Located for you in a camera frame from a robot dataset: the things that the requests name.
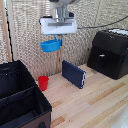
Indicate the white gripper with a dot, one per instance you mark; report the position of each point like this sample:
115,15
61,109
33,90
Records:
58,26

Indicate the blue bowl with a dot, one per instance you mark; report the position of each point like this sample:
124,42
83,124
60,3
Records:
50,46

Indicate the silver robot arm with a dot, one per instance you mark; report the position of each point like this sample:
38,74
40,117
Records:
61,8

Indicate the dark blue rectangular box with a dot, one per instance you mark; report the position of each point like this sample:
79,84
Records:
73,73

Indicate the red cup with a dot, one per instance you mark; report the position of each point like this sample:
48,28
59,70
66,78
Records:
43,82

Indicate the black case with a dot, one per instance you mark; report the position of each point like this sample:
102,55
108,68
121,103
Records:
110,53

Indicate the black fabric storage bin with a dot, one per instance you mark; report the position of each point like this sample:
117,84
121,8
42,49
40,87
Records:
19,96

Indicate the wooden post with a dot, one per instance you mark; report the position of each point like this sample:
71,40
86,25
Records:
4,30

